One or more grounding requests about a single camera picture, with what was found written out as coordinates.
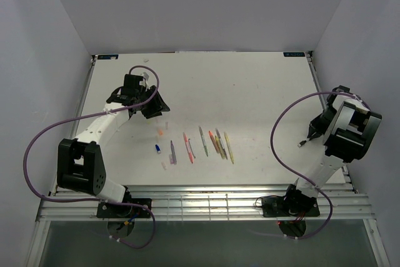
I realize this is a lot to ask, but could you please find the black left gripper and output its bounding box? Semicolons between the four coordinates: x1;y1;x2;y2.
136;85;170;119

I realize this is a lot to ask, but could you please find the small black clear cap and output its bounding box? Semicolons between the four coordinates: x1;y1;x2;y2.
297;139;309;148

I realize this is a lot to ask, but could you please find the green label clear pen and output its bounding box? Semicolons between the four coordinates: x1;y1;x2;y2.
198;126;209;157

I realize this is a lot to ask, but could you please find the purple highlighter pen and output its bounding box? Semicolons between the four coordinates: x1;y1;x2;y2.
170;140;177;164

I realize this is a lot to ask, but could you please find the orange highlighter pen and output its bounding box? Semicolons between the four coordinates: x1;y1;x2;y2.
208;131;219;154

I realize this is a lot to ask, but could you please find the red highlighter pen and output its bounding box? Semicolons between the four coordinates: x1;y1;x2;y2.
182;132;194;164

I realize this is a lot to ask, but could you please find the yellow highlighter pen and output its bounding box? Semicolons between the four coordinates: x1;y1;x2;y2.
215;136;225;159

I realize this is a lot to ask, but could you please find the pink label clear pen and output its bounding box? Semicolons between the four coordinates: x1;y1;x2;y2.
216;128;228;159

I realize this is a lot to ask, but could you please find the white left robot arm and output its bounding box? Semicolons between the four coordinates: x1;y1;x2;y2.
57;85;170;217

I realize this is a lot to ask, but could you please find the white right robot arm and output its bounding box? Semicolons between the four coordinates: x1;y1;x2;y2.
282;86;382;215

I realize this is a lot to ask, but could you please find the dark blue left corner sticker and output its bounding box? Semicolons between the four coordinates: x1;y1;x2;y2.
97;54;119;60

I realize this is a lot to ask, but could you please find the dark blue corner sticker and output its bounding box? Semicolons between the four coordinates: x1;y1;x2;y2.
283;52;306;58
97;54;119;60

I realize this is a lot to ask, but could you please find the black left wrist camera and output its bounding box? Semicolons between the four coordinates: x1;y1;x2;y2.
121;74;147;94

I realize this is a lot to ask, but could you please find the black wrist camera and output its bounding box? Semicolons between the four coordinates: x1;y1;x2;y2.
332;85;350;94
121;74;147;94

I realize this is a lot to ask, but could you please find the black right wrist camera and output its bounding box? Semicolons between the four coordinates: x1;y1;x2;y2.
332;85;350;94

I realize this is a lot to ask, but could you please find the aluminium frame rail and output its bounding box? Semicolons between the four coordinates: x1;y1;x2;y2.
37;184;375;221

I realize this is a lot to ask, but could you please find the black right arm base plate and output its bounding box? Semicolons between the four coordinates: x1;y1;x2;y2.
261;191;320;217

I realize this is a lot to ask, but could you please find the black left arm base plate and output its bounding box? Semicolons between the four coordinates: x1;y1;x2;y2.
96;198;152;219

